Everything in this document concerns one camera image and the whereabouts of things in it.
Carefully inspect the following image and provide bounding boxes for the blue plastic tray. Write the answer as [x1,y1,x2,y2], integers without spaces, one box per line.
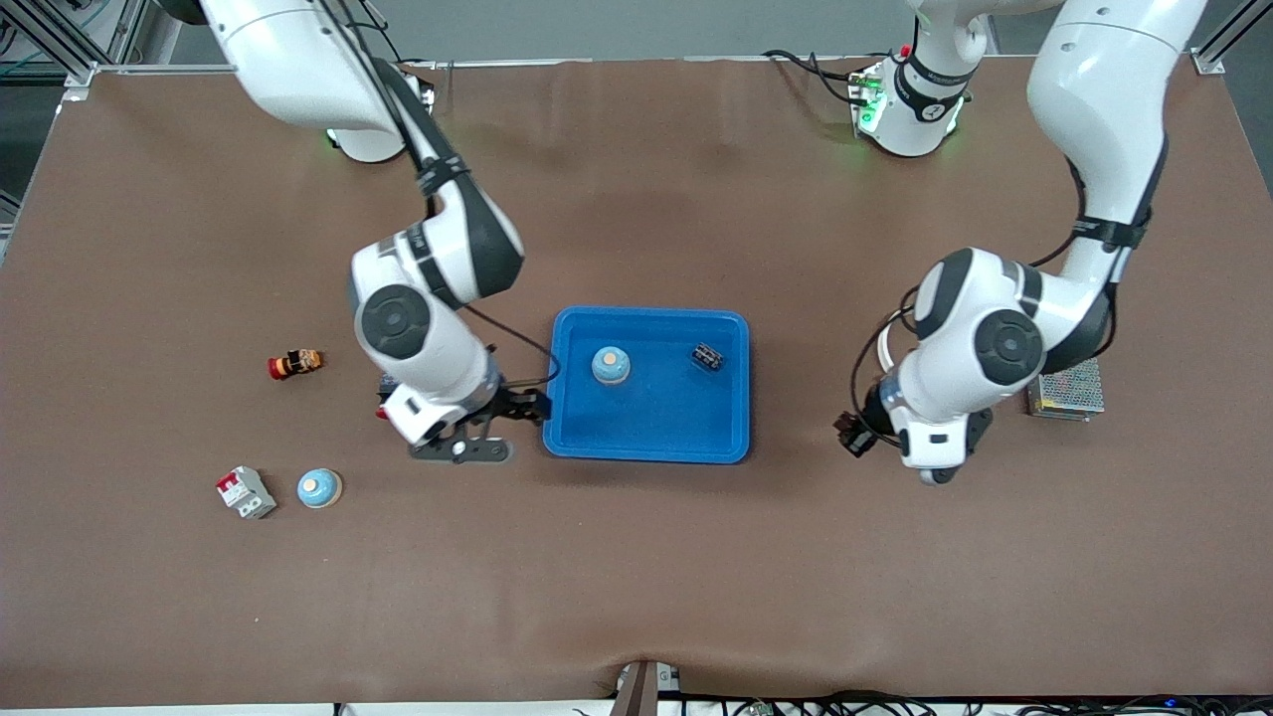
[542,305,752,465]

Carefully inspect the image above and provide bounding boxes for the black base cable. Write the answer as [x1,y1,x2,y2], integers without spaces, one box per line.
[764,48,866,105]

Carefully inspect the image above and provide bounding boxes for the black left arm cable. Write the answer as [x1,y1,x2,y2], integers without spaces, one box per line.
[848,149,1165,444]

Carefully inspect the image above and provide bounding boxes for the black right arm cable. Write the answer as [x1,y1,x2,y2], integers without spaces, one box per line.
[316,0,561,391]

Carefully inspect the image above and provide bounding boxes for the brown table mat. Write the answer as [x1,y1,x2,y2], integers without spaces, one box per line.
[0,55,1273,709]

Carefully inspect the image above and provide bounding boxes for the metal mesh power supply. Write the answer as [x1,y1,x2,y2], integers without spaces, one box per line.
[1029,358,1106,423]

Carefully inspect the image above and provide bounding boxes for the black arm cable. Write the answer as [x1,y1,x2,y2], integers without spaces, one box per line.
[848,149,1165,444]
[316,0,561,391]

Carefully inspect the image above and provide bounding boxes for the aluminium frame profile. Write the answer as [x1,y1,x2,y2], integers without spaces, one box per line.
[0,0,100,90]
[1193,0,1273,76]

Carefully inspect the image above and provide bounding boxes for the orange red emergency button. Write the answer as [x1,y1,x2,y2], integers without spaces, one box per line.
[267,348,325,382]

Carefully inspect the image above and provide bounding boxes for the white red circuit breaker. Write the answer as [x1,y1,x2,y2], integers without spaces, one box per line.
[216,465,278,521]

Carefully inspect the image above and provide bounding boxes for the grey brown camera mount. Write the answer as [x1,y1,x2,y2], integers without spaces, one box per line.
[609,658,685,716]

